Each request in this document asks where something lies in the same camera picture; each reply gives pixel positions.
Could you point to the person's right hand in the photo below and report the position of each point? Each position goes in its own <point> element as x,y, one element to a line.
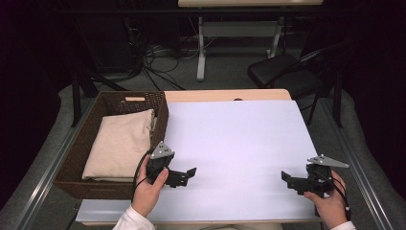
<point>332,207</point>

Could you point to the white-framed desk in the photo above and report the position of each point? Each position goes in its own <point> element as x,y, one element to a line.
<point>236,29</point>

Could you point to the beige cloth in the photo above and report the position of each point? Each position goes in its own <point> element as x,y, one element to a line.
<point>119,147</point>

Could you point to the white table mat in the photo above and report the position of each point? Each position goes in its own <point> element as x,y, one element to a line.
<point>236,150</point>

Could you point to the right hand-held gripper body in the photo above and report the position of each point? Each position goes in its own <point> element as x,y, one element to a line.
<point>319,182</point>

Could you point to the black folding chair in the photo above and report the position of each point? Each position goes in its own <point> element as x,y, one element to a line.
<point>277,72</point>

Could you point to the grey metal rail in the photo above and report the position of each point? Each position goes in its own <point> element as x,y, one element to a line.
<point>357,172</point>
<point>48,172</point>

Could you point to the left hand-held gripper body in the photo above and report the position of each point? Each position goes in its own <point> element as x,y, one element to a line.
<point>162,150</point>

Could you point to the black metal stand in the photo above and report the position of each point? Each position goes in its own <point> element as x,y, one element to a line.
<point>76,96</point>

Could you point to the person's left hand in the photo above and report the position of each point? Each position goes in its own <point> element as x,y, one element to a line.
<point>148,195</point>

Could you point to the brown wicker basket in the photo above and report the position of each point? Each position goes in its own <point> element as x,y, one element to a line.
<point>79,143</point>

